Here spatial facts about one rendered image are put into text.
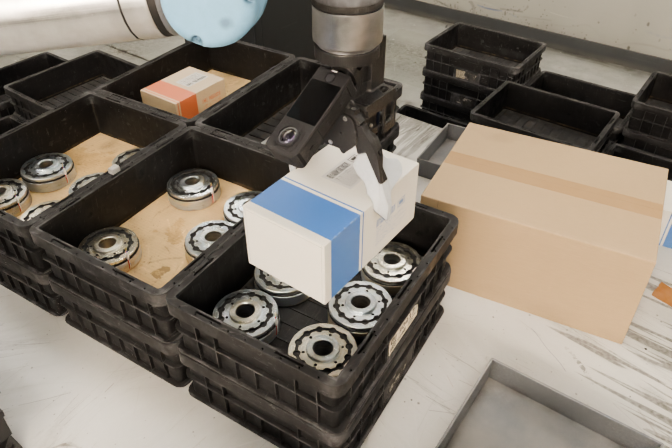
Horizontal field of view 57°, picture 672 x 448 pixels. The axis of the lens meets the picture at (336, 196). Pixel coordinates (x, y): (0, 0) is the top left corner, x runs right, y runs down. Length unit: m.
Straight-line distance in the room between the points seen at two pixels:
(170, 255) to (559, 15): 3.37
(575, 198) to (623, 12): 2.91
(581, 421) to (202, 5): 0.86
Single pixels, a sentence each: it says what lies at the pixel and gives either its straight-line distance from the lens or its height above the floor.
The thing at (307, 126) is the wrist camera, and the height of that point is 1.25.
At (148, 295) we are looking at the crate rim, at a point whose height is 0.93.
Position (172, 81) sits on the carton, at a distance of 1.57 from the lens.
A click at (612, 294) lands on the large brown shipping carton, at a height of 0.81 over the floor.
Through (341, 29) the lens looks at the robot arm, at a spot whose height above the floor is 1.34.
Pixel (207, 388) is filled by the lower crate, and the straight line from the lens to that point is 1.03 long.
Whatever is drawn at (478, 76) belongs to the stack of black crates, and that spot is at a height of 0.52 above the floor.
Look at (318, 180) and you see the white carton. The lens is 0.76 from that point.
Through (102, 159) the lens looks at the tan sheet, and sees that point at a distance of 1.45.
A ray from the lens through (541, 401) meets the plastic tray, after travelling 1.10.
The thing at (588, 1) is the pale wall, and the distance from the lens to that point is 4.08.
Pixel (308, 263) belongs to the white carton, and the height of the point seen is 1.10.
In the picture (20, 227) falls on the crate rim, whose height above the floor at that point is 0.93.
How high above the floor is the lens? 1.57
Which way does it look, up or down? 37 degrees down
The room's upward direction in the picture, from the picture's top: straight up
